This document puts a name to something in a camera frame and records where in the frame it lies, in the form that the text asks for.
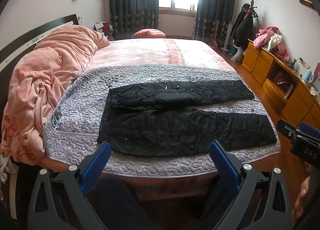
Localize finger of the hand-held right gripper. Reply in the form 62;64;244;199
299;121;320;136
277;119;305;143

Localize pink fleece comforter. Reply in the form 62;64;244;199
0;25;110;164

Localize white tower fan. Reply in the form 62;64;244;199
220;21;234;52

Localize bed with pink sheet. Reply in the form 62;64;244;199
40;37;283;200

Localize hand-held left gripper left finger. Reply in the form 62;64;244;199
26;142;112;230

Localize person's right hand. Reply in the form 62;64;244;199
292;177;312;226

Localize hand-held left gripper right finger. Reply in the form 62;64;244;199
209;140;293;230

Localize person's left leg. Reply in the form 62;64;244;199
91;177;163;230

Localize light blue mug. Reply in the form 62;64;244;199
303;69;315;83

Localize pile of red white clothes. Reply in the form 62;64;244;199
94;21;115;39

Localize white crumpled cloth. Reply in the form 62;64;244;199
0;154;18;184

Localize grey quilted blanket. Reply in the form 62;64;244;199
42;64;282;178

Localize yellow wooden dresser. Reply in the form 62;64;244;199
241;39;320;130

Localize black quilted pants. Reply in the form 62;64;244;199
97;80;277;157

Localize pink broom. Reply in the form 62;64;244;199
209;21;220;50

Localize coat rack with dark coats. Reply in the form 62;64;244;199
230;0;259;52

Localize dark patterned curtain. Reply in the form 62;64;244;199
109;0;160;41
193;0;237;45

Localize pile of pink clothes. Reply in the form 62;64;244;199
253;26;290;61

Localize pink pillow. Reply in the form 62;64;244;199
131;29;166;39

